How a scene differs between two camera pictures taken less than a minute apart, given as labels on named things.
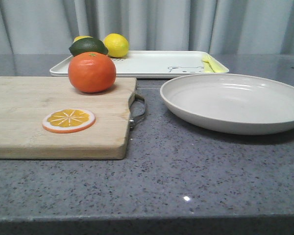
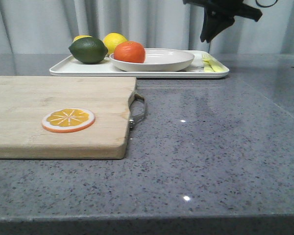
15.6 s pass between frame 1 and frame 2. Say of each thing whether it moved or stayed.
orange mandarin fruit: moved
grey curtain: stayed
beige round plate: moved
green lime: stayed
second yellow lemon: stayed
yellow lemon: stayed
